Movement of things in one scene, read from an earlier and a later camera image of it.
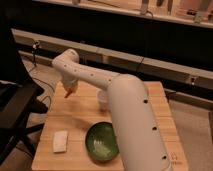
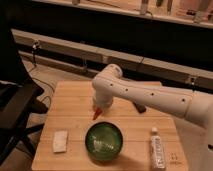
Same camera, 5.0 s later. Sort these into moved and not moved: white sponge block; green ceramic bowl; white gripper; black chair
Moved: white gripper
Not moved: black chair; white sponge block; green ceramic bowl
